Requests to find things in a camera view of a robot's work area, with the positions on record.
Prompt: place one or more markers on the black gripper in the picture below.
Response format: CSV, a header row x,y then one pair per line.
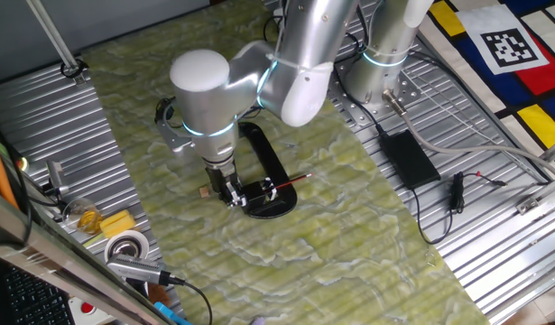
x,y
220,176

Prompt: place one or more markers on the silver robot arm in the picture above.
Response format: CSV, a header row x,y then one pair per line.
x,y
304,54

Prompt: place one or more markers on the red pencil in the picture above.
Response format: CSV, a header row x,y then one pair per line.
x,y
293,181

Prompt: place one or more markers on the small wooden cube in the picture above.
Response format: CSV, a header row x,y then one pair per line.
x,y
204,192

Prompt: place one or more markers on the black C-clamp with steel screw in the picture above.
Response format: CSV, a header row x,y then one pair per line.
x,y
270,153

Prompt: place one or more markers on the green marble pattern mat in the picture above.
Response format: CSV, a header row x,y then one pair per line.
x,y
281,253

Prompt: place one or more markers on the round white metal bowl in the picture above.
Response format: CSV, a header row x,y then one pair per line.
x,y
126,244

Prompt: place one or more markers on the yellow sponge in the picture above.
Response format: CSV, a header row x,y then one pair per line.
x,y
117,224

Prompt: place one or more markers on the blue cloth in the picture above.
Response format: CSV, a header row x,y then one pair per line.
x,y
258,321

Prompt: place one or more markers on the blue plastic tool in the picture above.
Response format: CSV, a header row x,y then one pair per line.
x,y
171,315

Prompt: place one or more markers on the pale green stick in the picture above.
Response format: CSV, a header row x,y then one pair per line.
x,y
92,240

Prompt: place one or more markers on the glass cup with yellow liquid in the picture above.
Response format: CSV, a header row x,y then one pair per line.
x,y
85,216

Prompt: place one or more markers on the black power adapter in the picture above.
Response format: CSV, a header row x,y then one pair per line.
x,y
410,158

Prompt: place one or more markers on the grey emergency stop box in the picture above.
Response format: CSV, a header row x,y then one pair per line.
x,y
89,311

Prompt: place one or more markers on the black keyboard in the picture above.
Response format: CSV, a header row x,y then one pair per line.
x,y
29,298

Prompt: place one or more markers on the grey tripod pole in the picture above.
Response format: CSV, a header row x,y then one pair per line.
x,y
56,40

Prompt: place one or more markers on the white QR marker sheet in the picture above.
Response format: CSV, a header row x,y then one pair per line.
x,y
507,38

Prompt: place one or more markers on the colourful checkered mat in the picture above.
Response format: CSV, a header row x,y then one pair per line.
x,y
543,86

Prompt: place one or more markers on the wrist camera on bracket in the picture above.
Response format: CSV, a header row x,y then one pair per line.
x,y
175,135

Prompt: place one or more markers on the silver depth camera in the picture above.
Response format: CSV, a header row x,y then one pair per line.
x,y
137,268

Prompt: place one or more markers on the small black camera on stand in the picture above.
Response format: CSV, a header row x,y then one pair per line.
x,y
57,178

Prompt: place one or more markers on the silver metal frame bar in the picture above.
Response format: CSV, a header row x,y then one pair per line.
x,y
56,253

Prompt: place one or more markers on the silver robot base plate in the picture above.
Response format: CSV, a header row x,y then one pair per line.
x,y
408,90

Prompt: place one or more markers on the aluminium frame profile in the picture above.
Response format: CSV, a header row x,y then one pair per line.
x,y
543,189

